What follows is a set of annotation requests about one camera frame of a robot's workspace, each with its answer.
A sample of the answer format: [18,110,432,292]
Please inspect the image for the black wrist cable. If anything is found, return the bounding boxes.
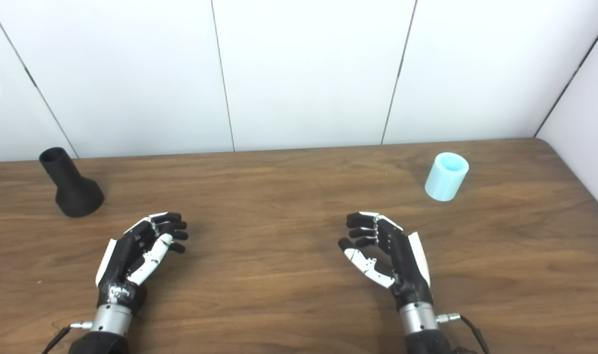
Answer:
[42,322,93,354]
[436,313,491,354]

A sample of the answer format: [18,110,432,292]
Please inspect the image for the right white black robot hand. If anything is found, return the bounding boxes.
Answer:
[338,212,434,311]

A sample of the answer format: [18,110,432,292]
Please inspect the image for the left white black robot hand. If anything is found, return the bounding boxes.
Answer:
[95,212,189,314]

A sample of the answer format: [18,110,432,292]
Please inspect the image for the black flared nozzle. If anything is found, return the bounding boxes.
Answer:
[39,147,105,218]

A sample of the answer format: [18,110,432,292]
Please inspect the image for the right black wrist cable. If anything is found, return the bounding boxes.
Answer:
[436,313,491,354]

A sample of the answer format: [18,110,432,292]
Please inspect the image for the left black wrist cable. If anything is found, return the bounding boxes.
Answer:
[42,322,93,354]

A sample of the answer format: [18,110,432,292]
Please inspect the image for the light-blue hose piece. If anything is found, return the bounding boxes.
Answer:
[425,152,469,202]

